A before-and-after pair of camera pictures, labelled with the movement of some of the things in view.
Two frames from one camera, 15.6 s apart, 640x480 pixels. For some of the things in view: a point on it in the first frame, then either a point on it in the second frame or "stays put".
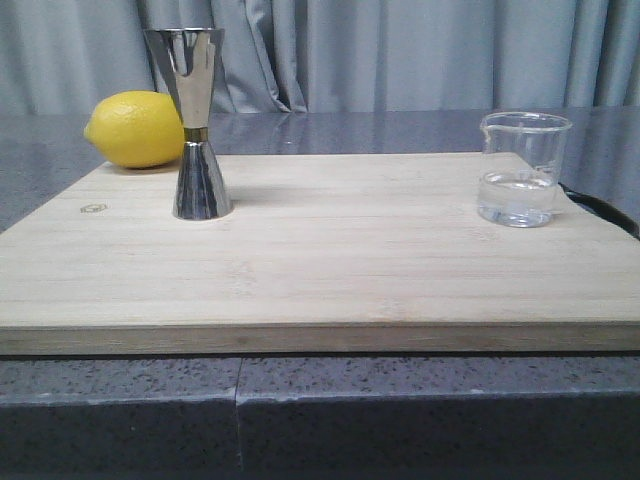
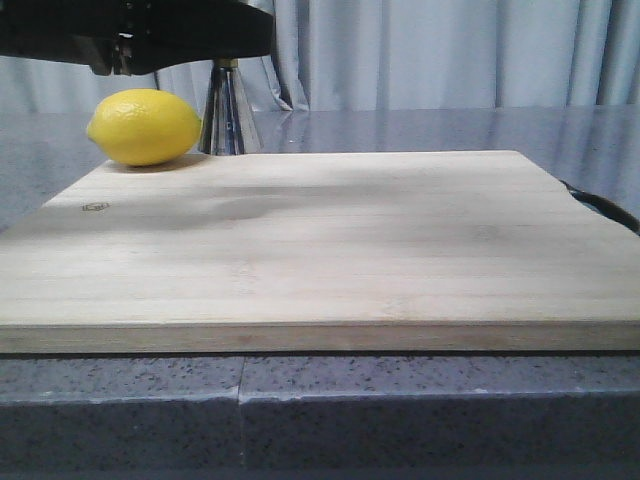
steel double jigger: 188,60 -> 223,131
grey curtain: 330,56 stays put
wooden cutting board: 321,254 stays put
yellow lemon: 141,129 stays put
